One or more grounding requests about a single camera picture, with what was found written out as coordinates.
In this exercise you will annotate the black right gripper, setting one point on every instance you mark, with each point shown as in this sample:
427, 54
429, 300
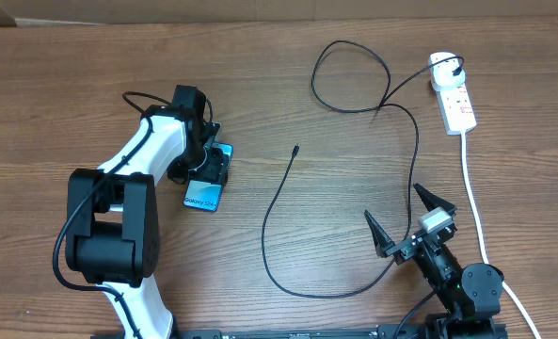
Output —
405, 248

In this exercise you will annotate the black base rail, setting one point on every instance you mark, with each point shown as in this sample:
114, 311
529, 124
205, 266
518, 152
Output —
297, 333

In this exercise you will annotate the blue Galaxy smartphone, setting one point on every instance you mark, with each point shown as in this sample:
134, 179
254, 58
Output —
205, 196

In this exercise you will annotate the cardboard backdrop panel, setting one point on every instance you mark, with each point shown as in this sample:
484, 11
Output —
198, 11

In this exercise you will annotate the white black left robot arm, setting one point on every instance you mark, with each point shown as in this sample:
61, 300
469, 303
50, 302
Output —
111, 240

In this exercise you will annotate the white USB charger plug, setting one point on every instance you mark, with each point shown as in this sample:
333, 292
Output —
446, 71

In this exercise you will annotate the white power strip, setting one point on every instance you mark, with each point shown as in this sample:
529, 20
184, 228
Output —
456, 110

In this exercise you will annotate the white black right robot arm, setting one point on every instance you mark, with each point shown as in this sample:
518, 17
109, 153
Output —
463, 300

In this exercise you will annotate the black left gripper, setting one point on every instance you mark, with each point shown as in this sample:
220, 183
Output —
215, 167

